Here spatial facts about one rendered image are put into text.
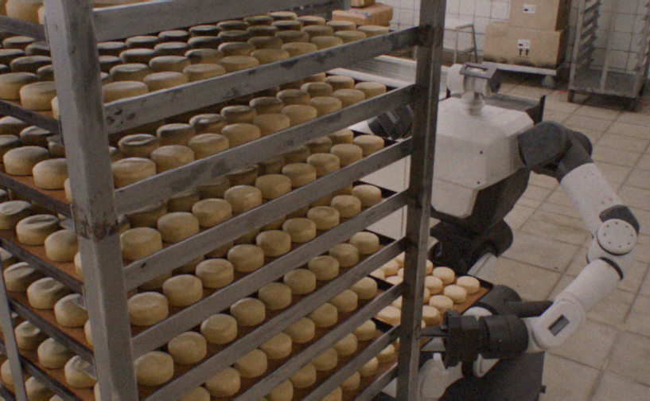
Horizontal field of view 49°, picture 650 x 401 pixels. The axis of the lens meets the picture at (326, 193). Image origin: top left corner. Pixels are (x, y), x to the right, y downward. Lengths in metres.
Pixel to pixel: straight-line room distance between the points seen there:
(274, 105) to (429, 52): 0.26
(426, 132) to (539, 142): 0.60
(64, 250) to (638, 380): 2.18
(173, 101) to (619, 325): 2.42
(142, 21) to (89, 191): 0.17
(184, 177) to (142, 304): 0.18
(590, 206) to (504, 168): 0.23
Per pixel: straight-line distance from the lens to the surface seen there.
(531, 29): 6.11
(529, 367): 2.35
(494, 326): 1.48
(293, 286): 1.11
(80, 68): 0.67
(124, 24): 0.73
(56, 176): 0.83
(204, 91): 0.80
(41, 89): 0.82
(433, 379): 1.84
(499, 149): 1.73
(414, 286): 1.27
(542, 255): 3.39
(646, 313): 3.11
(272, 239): 1.03
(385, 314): 1.53
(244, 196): 0.96
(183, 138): 0.92
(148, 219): 0.92
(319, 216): 1.10
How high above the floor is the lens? 1.54
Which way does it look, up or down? 24 degrees down
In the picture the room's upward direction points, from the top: 1 degrees clockwise
